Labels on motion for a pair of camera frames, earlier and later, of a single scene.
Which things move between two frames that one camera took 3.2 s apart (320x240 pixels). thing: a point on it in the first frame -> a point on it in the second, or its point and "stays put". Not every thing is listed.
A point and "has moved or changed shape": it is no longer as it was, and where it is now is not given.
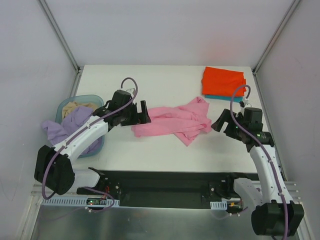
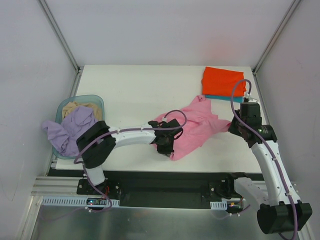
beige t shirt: x=69 y=108 stays put
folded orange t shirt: x=223 y=82 stays put
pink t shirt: x=186 y=122 has moved or changed shape
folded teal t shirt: x=225 y=97 stays put
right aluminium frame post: x=294 y=4 stays put
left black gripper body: x=133 y=116 -> x=165 y=148
